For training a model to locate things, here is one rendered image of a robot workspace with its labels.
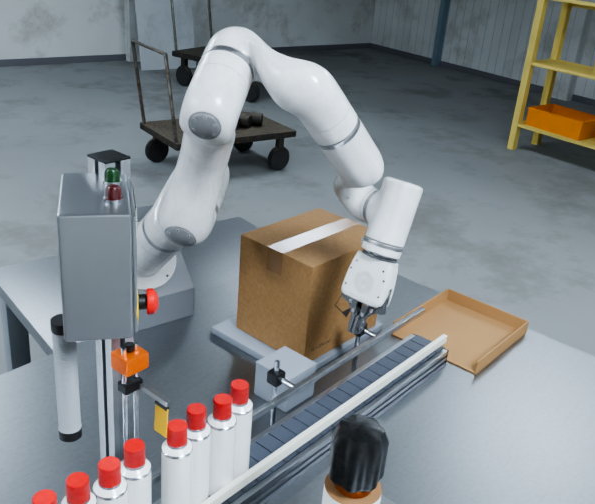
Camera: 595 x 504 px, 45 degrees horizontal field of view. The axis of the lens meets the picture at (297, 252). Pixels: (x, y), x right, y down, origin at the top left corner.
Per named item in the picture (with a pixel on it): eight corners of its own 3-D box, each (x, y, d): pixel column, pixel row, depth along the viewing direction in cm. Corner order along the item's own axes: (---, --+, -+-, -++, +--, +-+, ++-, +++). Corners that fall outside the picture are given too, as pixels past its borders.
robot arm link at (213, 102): (222, 204, 170) (201, 261, 161) (173, 187, 168) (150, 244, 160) (266, 55, 127) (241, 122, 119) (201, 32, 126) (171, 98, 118)
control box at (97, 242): (64, 343, 99) (55, 215, 91) (67, 286, 114) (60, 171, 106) (139, 338, 102) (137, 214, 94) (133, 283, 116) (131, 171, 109)
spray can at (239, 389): (232, 487, 133) (237, 396, 124) (215, 471, 136) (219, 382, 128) (254, 475, 136) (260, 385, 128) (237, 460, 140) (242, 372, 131)
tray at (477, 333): (476, 374, 182) (478, 361, 181) (390, 334, 197) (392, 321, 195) (526, 333, 204) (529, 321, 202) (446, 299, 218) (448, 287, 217)
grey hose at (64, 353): (67, 445, 111) (59, 328, 102) (53, 434, 113) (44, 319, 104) (87, 435, 114) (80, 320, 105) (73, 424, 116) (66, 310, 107)
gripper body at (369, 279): (352, 241, 150) (335, 292, 152) (392, 258, 144) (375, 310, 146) (370, 244, 156) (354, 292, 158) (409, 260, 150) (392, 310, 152)
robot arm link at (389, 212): (354, 231, 151) (385, 244, 144) (374, 170, 149) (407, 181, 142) (380, 236, 156) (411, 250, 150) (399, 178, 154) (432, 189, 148)
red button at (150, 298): (137, 296, 101) (159, 295, 101) (135, 284, 104) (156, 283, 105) (137, 320, 102) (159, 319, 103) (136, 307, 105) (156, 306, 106)
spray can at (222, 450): (226, 503, 129) (230, 411, 121) (199, 495, 130) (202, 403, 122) (237, 484, 134) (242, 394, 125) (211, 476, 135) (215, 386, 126)
